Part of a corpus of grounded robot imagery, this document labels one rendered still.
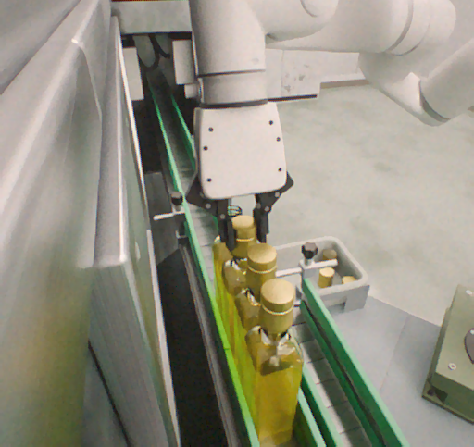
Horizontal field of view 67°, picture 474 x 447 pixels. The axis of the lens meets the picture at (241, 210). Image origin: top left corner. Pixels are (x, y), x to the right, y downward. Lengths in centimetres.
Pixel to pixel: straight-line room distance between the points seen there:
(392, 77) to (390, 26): 13
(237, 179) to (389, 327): 61
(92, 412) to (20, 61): 16
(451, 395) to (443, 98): 51
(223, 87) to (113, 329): 26
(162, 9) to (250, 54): 92
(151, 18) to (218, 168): 94
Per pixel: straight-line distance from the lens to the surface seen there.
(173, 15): 130
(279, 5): 40
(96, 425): 22
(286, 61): 448
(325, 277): 90
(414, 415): 82
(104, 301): 19
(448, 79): 67
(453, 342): 83
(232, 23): 38
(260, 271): 40
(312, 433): 51
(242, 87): 38
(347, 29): 55
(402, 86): 68
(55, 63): 18
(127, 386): 25
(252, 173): 41
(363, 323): 90
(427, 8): 59
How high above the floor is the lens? 143
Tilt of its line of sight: 35 degrees down
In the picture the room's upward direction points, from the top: straight up
